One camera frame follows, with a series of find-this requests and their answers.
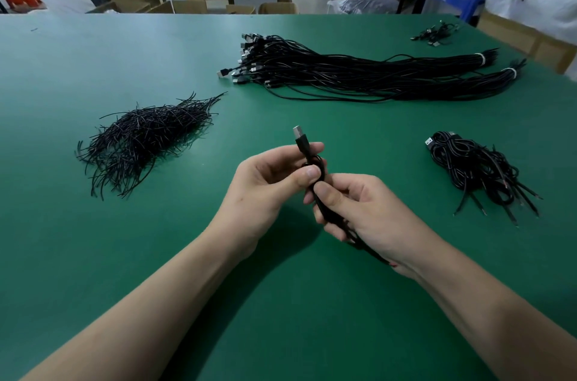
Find bundle of long black cables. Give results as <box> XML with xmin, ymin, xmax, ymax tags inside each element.
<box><xmin>216</xmin><ymin>33</ymin><xmax>528</xmax><ymax>103</ymax></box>

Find black USB cable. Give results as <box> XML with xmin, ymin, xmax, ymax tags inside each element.
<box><xmin>292</xmin><ymin>125</ymin><xmax>391</xmax><ymax>267</ymax></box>

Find person's left hand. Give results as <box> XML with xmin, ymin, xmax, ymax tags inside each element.
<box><xmin>205</xmin><ymin>142</ymin><xmax>325</xmax><ymax>261</ymax></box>

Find pile of coiled black cables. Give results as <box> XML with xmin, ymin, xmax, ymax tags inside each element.
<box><xmin>424</xmin><ymin>130</ymin><xmax>544</xmax><ymax>228</ymax></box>

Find cardboard box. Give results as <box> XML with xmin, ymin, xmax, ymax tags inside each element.
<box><xmin>476</xmin><ymin>9</ymin><xmax>577</xmax><ymax>75</ymax></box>

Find small heap of black connectors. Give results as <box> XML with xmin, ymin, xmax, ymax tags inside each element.
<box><xmin>410</xmin><ymin>20</ymin><xmax>461</xmax><ymax>47</ymax></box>

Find pile of black wire ties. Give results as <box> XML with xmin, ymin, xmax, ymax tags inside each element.
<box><xmin>75</xmin><ymin>92</ymin><xmax>227</xmax><ymax>201</ymax></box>

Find person's left forearm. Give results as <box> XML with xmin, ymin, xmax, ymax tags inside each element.
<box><xmin>20</xmin><ymin>225</ymin><xmax>254</xmax><ymax>381</ymax></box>

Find person's right hand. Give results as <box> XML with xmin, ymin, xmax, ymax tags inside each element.
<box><xmin>304</xmin><ymin>173</ymin><xmax>441</xmax><ymax>280</ymax></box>

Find person's right forearm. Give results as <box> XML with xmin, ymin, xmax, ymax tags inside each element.
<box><xmin>406</xmin><ymin>239</ymin><xmax>577</xmax><ymax>381</ymax></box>

